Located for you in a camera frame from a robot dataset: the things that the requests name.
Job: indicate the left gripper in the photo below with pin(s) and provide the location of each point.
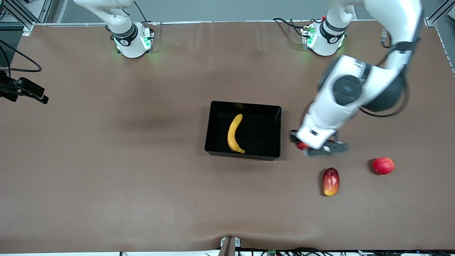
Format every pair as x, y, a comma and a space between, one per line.
293, 137

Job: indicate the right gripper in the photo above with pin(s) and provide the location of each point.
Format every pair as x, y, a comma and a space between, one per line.
7, 89

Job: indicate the small red yellow apple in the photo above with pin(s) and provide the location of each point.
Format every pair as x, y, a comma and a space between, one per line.
302, 145

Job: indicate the black plastic box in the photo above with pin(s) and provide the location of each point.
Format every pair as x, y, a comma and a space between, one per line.
256, 142

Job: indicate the yellow banana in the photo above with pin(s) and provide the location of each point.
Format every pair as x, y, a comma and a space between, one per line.
233, 133

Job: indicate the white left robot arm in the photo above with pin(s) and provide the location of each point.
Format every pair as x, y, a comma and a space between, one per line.
391, 21

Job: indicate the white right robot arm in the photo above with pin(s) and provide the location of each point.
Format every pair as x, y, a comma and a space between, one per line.
131, 44

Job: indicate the red yellow mango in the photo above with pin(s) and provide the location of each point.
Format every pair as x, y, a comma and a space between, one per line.
331, 181

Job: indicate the red peach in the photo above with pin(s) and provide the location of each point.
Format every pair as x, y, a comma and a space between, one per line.
383, 165

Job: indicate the brown table mat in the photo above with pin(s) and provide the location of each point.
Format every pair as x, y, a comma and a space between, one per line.
142, 195

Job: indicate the aluminium frame profile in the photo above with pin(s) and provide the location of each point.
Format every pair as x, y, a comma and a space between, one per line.
432, 22
27, 27

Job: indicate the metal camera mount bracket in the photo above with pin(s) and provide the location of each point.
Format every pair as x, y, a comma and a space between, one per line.
229, 247

